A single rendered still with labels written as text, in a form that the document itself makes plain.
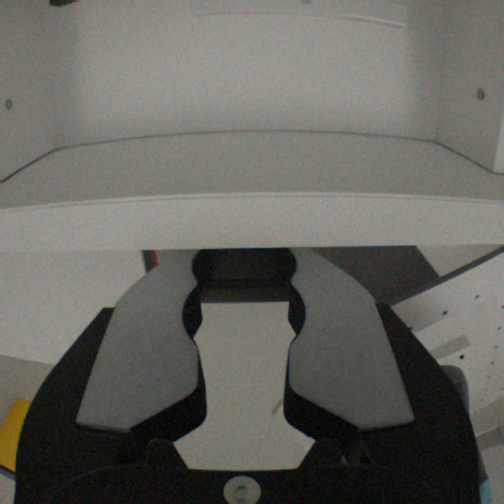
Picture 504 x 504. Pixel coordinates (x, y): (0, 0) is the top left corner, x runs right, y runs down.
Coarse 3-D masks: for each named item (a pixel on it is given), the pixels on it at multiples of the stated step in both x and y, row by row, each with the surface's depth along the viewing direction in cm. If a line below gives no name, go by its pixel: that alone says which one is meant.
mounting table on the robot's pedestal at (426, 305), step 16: (496, 256) 30; (464, 272) 31; (480, 272) 31; (496, 272) 31; (416, 288) 33; (432, 288) 32; (448, 288) 32; (464, 288) 32; (480, 288) 33; (496, 288) 33; (400, 304) 33; (416, 304) 33; (432, 304) 33; (448, 304) 34; (464, 304) 34; (416, 320) 35; (432, 320) 35; (496, 320) 36; (496, 336) 38; (496, 352) 40; (496, 368) 43; (496, 384) 46; (480, 400) 49
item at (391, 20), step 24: (192, 0) 12; (216, 0) 12; (240, 0) 12; (264, 0) 12; (288, 0) 12; (312, 0) 12; (336, 0) 12; (360, 0) 12; (384, 0) 12; (384, 24) 13
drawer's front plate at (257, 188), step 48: (96, 144) 16; (144, 144) 15; (192, 144) 14; (240, 144) 14; (288, 144) 14; (336, 144) 14; (384, 144) 15; (432, 144) 16; (0, 192) 10; (48, 192) 10; (96, 192) 9; (144, 192) 9; (192, 192) 9; (240, 192) 9; (288, 192) 9; (336, 192) 9; (384, 192) 9; (432, 192) 9; (480, 192) 9; (0, 240) 9; (48, 240) 9; (96, 240) 9; (144, 240) 9; (192, 240) 9; (240, 240) 9; (288, 240) 9; (336, 240) 9; (384, 240) 9; (432, 240) 9; (480, 240) 9
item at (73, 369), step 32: (96, 320) 8; (96, 352) 7; (64, 384) 6; (32, 416) 5; (64, 416) 5; (32, 448) 5; (64, 448) 5; (96, 448) 5; (128, 448) 5; (32, 480) 4; (64, 480) 4
